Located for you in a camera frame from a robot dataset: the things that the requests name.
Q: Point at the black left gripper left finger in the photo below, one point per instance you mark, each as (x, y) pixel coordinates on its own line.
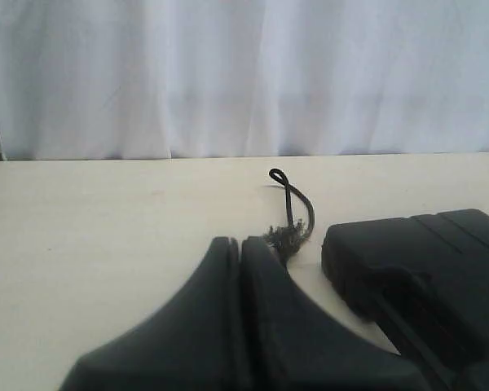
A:
(196, 341)

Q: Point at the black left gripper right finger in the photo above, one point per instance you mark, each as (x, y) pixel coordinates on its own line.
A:
(295, 345)

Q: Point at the black plastic carrying case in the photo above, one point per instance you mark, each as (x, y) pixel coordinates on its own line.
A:
(424, 280)

